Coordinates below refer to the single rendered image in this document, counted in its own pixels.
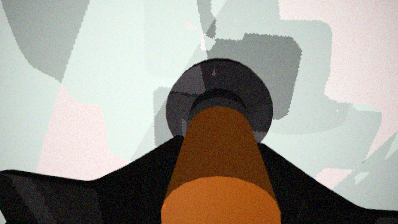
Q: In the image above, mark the orange cylinder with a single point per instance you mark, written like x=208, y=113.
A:
x=220, y=176

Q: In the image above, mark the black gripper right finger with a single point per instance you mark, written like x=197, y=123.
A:
x=303, y=200

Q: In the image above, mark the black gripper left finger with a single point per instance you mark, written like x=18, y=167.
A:
x=133, y=194

